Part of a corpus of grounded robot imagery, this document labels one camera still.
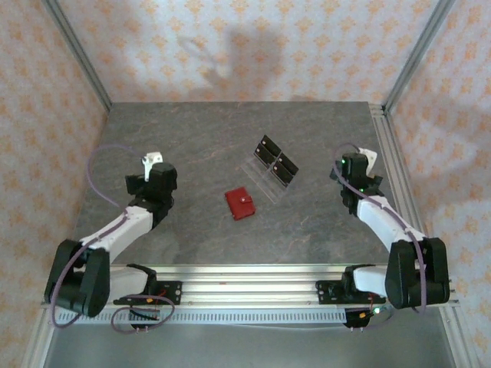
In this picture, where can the grey metal lower panel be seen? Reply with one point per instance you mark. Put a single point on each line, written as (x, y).
(249, 347)

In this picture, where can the clear acrylic card stand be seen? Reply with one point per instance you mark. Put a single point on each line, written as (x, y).
(264, 188)

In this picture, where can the aluminium frame leg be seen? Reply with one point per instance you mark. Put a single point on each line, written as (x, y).
(40, 341)
(452, 341)

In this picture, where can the black electronics board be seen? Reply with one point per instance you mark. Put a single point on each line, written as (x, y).
(356, 320)
(144, 316)

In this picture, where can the wide aluminium base rail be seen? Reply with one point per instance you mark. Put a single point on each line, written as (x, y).
(249, 291)

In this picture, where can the black credit card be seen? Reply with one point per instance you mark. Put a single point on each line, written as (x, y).
(288, 163)
(264, 154)
(270, 143)
(283, 175)

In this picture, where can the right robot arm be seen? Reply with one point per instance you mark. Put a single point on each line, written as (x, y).
(414, 276)

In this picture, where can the aluminium side rail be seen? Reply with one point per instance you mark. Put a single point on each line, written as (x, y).
(395, 168)

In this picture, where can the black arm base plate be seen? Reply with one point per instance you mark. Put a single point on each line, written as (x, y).
(174, 292)
(326, 293)

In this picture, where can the aluminium frame post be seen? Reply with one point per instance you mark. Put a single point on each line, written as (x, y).
(414, 53)
(82, 61)

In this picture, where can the red leather card holder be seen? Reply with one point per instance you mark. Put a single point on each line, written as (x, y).
(239, 205)

